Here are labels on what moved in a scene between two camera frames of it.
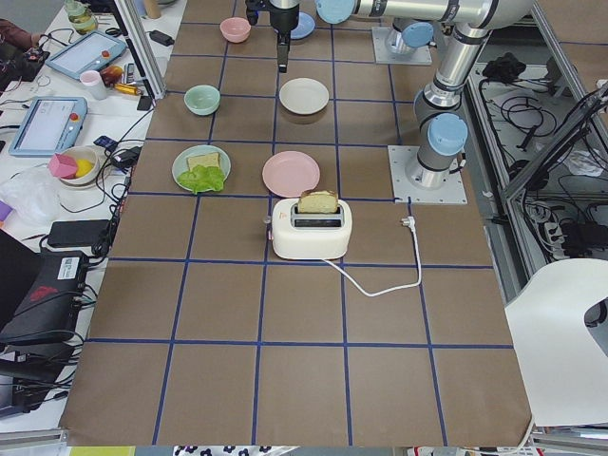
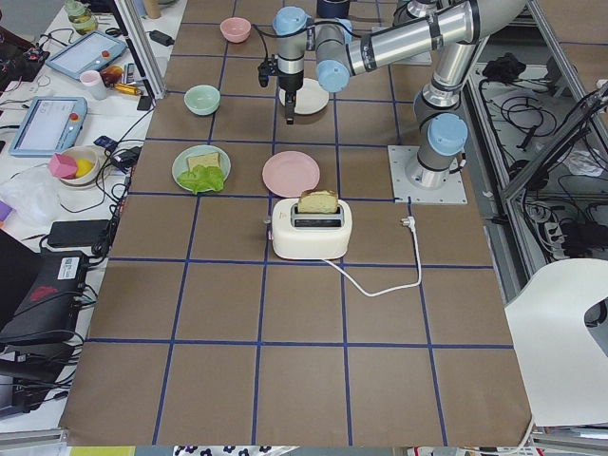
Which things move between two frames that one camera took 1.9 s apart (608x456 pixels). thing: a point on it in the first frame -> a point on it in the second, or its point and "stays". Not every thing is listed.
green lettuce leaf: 202,178 stays
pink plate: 291,173 stays
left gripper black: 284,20 -> 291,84
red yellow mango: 111,75 stays
